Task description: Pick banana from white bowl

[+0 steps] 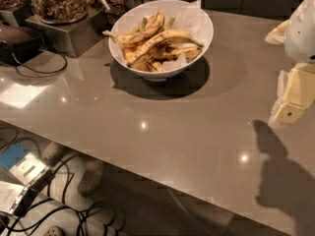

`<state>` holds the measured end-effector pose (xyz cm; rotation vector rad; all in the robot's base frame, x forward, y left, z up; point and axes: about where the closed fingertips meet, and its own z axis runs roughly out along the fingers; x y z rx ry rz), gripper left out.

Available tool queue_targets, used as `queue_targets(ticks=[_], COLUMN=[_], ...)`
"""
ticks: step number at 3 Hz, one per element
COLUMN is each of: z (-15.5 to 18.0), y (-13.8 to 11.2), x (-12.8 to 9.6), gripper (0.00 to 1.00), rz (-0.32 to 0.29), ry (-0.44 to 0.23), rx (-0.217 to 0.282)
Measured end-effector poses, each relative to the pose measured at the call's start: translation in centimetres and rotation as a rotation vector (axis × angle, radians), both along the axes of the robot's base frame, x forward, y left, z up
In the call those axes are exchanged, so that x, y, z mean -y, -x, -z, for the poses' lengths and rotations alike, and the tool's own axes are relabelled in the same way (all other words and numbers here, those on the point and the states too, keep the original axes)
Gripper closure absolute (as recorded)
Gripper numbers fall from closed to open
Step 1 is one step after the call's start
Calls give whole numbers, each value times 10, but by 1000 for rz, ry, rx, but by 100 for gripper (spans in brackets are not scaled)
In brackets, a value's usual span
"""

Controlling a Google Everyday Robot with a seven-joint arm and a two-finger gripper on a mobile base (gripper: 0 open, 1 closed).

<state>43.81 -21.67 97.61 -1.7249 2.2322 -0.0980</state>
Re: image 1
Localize small banana right side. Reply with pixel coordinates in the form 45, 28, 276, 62
154, 47, 202, 62

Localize white paper liner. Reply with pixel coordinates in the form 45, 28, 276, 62
162, 1, 214, 72

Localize black floor cables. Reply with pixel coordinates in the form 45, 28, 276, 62
0, 125, 127, 236

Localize dark round appliance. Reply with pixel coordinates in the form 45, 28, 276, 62
0, 21, 42, 65

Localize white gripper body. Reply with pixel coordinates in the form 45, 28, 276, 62
284, 0, 315, 63

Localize grey clog shoe right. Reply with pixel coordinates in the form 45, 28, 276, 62
77, 159, 103, 196

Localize grey clog shoe left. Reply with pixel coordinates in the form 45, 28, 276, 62
41, 142, 65, 166

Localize white ceramic bowl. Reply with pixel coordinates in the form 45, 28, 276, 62
103, 0, 214, 82

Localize large spotted banana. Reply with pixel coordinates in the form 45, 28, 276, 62
127, 29, 204, 68

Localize black appliance cable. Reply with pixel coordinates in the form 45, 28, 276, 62
0, 39, 69, 77

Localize grey clog shoe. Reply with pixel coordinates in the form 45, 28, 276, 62
41, 142, 65, 166
77, 159, 103, 196

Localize blue paper sheet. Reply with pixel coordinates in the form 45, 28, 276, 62
0, 144, 29, 170

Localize spotted banana top left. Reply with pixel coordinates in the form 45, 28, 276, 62
103, 10, 165, 47

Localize grey shoe bottom edge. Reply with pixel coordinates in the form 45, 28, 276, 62
43, 226, 66, 236

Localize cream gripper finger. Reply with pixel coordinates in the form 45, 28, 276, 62
265, 20, 288, 45
269, 63, 315, 126

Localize silver electronics box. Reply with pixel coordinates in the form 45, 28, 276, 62
0, 152, 52, 215

